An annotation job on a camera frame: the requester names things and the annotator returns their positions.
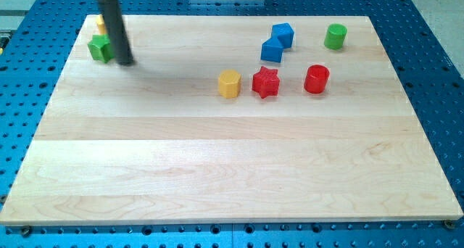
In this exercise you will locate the red star block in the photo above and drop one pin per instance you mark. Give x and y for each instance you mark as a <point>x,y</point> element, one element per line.
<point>266,82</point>

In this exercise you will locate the blue cube block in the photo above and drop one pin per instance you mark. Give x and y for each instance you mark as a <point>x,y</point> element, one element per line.
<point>284,33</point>

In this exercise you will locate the green star block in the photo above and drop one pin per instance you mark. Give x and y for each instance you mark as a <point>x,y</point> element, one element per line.
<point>100,48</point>

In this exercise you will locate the light wooden board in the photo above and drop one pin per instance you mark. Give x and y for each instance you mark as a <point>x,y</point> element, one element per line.
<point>155,143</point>

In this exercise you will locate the yellow hexagon block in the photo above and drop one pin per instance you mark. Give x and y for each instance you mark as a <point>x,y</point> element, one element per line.
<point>229,83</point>

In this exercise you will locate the blue triangular prism block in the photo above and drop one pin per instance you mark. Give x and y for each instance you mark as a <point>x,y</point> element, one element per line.
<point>272,50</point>

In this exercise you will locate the red cylinder block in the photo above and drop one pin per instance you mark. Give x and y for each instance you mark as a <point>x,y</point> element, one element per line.
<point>316,79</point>

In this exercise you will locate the green cylinder block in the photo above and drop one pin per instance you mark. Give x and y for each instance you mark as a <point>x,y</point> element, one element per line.
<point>335,36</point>

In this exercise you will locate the yellow block behind rod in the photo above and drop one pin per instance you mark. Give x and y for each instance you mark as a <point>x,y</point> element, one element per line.
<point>101,25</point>

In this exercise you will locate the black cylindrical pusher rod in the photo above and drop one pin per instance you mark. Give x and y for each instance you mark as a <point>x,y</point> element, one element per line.
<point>113,19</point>

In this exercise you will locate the blue perforated metal base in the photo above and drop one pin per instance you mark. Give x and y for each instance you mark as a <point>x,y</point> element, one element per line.
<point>422,38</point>

